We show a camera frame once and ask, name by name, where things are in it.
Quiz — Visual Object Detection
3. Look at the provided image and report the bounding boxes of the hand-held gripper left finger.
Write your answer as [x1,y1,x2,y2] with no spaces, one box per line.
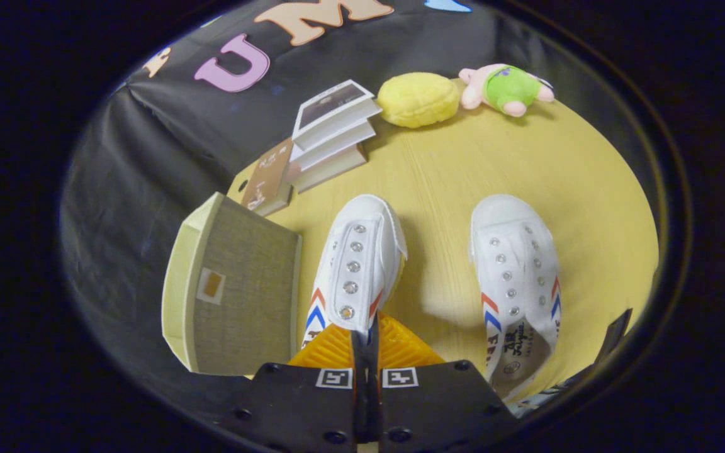
[223,323,367,453]

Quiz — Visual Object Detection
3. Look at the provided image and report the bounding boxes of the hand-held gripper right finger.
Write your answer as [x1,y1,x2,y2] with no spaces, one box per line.
[367,313,519,453]

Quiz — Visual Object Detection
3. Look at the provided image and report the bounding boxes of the grey fabric storage box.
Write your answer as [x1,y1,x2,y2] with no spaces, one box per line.
[161,192,304,377]

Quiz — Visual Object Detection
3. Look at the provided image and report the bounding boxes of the white canvas shoe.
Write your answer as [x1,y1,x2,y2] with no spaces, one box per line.
[301,194,409,350]
[468,194,563,403]

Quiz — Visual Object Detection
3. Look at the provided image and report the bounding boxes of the black flat panel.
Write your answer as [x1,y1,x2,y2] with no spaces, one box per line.
[592,308,634,377]

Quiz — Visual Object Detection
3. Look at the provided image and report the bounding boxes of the brown cover book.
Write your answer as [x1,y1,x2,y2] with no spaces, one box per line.
[240,137,295,217]

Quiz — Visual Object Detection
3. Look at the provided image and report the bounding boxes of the pale brown thick book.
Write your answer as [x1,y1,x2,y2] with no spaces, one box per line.
[286,143,368,194]

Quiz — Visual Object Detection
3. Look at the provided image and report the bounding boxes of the thick white book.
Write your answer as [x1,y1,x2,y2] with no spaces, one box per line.
[289,120,378,172]

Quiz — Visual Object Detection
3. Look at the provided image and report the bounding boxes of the white book with portrait cover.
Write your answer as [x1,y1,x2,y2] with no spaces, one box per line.
[291,79,383,152]

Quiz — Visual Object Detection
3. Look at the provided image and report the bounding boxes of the black backdrop cloth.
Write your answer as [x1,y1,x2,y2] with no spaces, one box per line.
[60,0,590,413]

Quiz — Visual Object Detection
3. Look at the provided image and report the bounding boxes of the yellow round plush cushion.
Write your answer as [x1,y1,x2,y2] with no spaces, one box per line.
[376,72,461,130]

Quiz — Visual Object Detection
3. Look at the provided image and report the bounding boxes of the pink and green plush toy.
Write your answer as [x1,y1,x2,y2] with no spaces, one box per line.
[458,63,556,118]

